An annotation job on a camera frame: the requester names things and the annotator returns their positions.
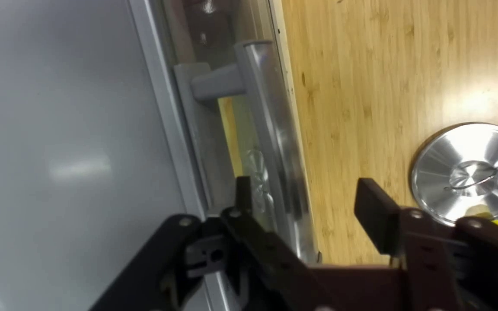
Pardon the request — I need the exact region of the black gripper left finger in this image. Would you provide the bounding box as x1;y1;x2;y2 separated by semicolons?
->
90;176;333;311

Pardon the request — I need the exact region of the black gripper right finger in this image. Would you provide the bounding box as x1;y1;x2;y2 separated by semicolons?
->
355;177;498;311

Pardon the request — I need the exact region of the white bread slice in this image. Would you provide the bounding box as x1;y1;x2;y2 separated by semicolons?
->
218;95;246;177

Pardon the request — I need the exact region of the silver toaster oven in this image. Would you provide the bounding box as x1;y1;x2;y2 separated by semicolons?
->
0;0;211;311

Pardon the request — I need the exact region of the steel pot lid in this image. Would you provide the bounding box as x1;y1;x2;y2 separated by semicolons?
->
409;120;498;229

